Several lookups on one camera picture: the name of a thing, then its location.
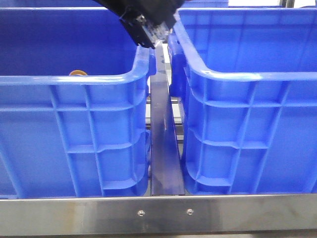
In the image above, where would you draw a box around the steel rail screw right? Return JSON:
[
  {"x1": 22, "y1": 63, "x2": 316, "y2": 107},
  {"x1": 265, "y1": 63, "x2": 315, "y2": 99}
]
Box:
[{"x1": 186, "y1": 209, "x2": 194, "y2": 215}]

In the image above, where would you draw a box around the blue bin front right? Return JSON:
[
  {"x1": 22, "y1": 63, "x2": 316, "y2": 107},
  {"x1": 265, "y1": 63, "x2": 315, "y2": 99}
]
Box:
[{"x1": 168, "y1": 7, "x2": 317, "y2": 194}]

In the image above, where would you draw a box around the steel shelf front rail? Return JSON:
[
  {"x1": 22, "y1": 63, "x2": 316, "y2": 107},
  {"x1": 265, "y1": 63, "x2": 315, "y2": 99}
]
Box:
[{"x1": 0, "y1": 194, "x2": 317, "y2": 236}]

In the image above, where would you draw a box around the steel rail screw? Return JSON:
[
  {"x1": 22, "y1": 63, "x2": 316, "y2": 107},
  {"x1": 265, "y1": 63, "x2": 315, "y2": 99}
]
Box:
[
  {"x1": 137, "y1": 210, "x2": 145, "y2": 217},
  {"x1": 186, "y1": 209, "x2": 194, "y2": 215}
]

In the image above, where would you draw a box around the blue bin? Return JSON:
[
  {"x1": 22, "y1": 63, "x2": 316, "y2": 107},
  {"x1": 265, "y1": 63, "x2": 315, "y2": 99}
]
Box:
[
  {"x1": 0, "y1": 7, "x2": 156, "y2": 199},
  {"x1": 168, "y1": 7, "x2": 317, "y2": 194}
]

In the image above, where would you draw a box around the yellow push button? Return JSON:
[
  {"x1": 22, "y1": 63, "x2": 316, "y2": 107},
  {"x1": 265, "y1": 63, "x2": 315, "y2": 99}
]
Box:
[
  {"x1": 118, "y1": 0, "x2": 185, "y2": 49},
  {"x1": 69, "y1": 69, "x2": 87, "y2": 76}
]

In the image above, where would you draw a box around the blue bin front left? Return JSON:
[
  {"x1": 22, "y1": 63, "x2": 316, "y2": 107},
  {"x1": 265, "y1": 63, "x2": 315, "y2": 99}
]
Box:
[{"x1": 0, "y1": 7, "x2": 156, "y2": 199}]

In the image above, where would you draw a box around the steel rail screw left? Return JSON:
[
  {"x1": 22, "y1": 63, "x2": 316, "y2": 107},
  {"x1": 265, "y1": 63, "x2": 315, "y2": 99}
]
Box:
[{"x1": 137, "y1": 210, "x2": 145, "y2": 217}]

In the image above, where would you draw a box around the yellow push button lying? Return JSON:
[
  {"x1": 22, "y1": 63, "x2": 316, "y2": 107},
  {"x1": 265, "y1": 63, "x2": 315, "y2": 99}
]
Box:
[{"x1": 69, "y1": 69, "x2": 87, "y2": 76}]

